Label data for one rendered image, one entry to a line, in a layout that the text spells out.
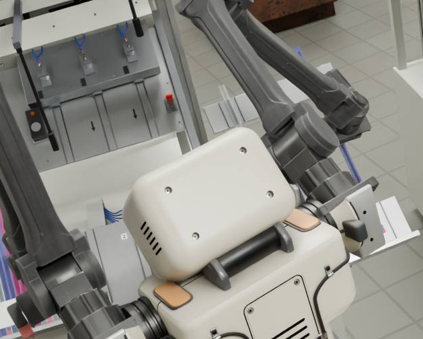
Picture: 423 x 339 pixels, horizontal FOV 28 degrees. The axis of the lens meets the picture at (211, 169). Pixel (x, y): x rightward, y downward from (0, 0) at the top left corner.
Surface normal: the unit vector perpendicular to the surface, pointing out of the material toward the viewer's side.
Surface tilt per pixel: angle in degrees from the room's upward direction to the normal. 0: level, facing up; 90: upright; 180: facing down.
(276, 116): 50
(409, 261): 0
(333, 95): 96
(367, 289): 0
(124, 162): 0
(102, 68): 44
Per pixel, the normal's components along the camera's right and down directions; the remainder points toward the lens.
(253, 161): 0.23, -0.30
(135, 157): -0.22, -0.83
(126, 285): -0.03, -0.26
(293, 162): -0.49, -0.01
